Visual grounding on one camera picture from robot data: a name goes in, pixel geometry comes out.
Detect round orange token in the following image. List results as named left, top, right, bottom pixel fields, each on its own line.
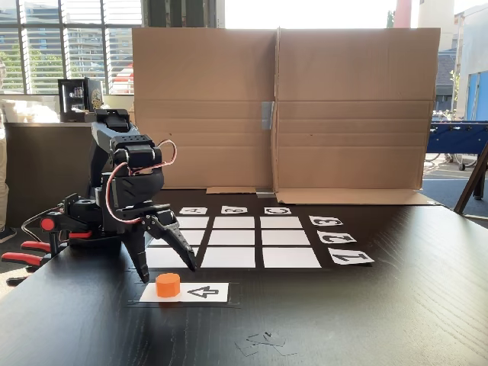
left=155, top=272, right=181, bottom=298

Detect white nine-square grid sheet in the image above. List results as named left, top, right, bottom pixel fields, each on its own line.
left=144, top=216, right=323, bottom=270

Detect white arrow paper sheet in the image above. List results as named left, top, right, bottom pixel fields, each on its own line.
left=139, top=282, right=230, bottom=304

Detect brown wooden counter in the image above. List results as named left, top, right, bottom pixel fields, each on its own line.
left=3, top=120, right=134, bottom=230

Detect black mini fridge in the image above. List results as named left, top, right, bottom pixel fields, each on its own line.
left=57, top=77, right=104, bottom=124

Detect white plastic bags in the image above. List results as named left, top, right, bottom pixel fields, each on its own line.
left=0, top=97, right=61, bottom=124

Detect person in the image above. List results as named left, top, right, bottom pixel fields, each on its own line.
left=0, top=56, right=18, bottom=245

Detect grey tape strip on cardboard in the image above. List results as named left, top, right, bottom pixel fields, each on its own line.
left=261, top=101, right=275, bottom=130

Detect paper label number 3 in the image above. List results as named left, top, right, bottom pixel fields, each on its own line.
left=308, top=215, right=344, bottom=226

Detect paper label number 2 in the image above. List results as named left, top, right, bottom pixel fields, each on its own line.
left=316, top=230, right=358, bottom=244

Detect paper label number 1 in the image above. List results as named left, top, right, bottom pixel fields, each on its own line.
left=327, top=247, right=376, bottom=265

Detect brown cardboard screen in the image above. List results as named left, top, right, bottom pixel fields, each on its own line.
left=130, top=25, right=443, bottom=206

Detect blue foosball table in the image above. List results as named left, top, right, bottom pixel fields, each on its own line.
left=425, top=120, right=488, bottom=172

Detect dark wooden stand leg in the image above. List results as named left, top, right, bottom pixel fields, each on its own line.
left=453, top=143, right=488, bottom=221

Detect red white servo cable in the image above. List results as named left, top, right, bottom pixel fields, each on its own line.
left=104, top=139, right=178, bottom=222

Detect black power cable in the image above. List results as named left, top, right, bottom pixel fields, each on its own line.
left=21, top=207, right=64, bottom=245

